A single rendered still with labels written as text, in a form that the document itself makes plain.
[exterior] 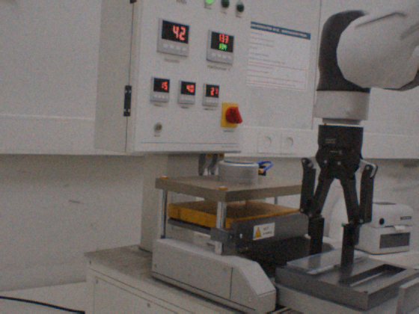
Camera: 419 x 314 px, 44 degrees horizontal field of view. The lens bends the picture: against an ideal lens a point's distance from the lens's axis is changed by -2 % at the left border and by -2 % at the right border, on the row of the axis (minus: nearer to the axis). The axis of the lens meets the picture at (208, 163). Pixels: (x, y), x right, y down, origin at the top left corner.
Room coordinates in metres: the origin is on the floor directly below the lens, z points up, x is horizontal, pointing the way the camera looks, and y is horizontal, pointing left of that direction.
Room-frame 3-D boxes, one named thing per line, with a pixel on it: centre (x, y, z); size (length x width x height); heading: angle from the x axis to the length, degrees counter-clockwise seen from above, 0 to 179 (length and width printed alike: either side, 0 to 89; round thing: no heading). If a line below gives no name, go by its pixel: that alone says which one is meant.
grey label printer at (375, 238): (1.88, -0.62, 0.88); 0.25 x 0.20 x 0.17; 28
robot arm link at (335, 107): (0.90, -0.22, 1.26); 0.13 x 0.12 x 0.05; 136
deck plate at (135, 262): (1.05, -0.04, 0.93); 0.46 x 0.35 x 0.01; 46
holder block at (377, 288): (0.84, -0.25, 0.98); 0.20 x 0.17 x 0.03; 136
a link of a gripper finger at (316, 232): (0.90, -0.20, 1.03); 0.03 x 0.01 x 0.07; 136
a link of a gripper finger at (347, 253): (0.85, -0.24, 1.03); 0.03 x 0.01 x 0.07; 136
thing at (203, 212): (1.03, -0.07, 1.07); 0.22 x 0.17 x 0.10; 136
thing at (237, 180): (1.06, -0.05, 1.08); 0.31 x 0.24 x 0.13; 136
